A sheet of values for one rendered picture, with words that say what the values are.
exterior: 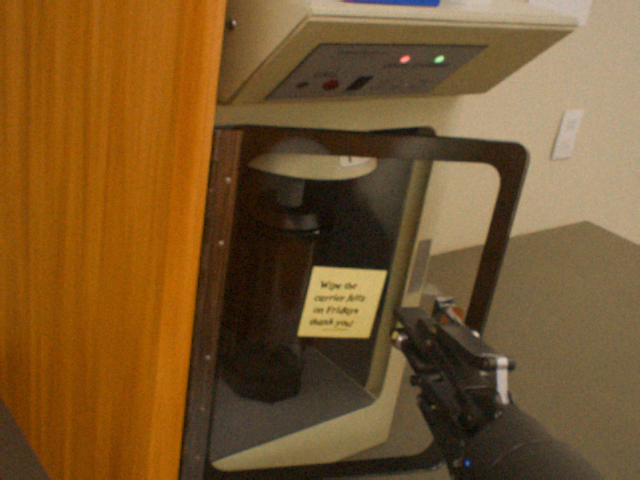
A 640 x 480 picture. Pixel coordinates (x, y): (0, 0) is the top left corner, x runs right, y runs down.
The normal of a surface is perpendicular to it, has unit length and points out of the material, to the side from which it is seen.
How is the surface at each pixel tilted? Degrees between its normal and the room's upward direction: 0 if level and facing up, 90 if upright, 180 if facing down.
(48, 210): 90
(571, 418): 0
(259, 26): 90
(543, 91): 90
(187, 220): 90
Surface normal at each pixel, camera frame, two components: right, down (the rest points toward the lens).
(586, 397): 0.15, -0.90
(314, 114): 0.61, 0.40
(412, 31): 0.32, 0.93
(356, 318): 0.30, 0.43
